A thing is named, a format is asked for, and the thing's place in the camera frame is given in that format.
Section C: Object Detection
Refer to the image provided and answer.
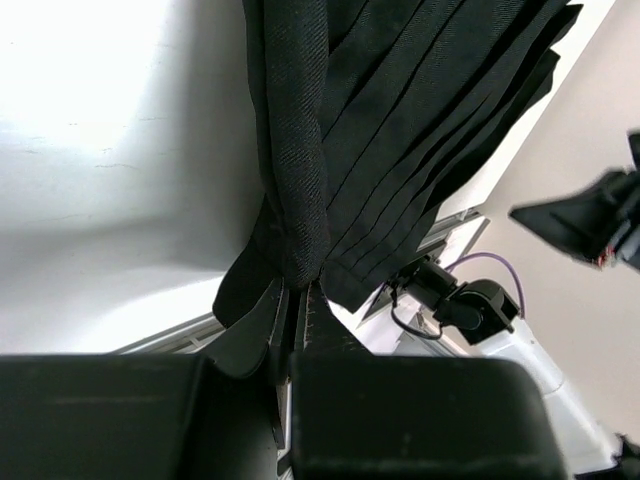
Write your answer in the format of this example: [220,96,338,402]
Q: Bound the black pleated skirt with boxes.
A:
[212,0,585,330]

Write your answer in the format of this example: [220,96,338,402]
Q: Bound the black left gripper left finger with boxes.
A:
[1,282,283,479]

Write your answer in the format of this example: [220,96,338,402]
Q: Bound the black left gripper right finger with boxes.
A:
[290,283,569,479]

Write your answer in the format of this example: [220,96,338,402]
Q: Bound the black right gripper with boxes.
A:
[509,130,639,271]

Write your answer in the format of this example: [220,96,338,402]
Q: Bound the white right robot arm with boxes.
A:
[389,167,639,479]

